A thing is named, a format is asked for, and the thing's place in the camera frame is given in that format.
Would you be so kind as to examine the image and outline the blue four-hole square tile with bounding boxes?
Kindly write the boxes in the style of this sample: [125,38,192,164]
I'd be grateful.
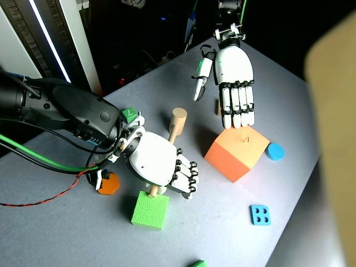
[249,205,272,225]

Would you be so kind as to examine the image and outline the blue hanging connector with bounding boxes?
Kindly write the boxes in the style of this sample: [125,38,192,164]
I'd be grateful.
[184,10,197,45]

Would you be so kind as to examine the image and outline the blue round disc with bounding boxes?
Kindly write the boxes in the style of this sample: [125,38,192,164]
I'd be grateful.
[265,142,285,161]

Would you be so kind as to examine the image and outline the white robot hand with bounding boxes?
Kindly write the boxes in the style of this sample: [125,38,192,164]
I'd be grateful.
[123,131,200,200]
[191,44,256,130]

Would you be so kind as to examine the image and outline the white panel with light strip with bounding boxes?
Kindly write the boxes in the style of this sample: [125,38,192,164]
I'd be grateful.
[0,0,103,98]

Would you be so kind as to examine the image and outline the wooden mallet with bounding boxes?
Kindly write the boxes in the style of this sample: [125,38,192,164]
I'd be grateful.
[147,107,189,199]

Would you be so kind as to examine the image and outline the thick green cable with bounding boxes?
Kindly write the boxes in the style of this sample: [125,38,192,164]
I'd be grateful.
[0,133,101,172]

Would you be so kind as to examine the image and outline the green foam cube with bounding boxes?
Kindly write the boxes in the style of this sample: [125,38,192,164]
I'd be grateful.
[130,190,170,231]

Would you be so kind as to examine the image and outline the small green cube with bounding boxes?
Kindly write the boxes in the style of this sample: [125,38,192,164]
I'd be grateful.
[121,108,137,125]

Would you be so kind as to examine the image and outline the large orange block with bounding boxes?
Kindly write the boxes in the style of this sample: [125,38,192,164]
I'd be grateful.
[204,127,271,184]

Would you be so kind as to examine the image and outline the blurred tan object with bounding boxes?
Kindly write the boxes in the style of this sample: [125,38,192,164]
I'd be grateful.
[304,11,356,267]

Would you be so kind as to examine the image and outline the orange hexagon block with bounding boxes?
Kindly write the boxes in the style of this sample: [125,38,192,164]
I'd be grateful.
[97,172,121,195]

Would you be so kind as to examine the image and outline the red twisted wire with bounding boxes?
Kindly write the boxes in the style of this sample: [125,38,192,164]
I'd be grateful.
[0,164,98,207]

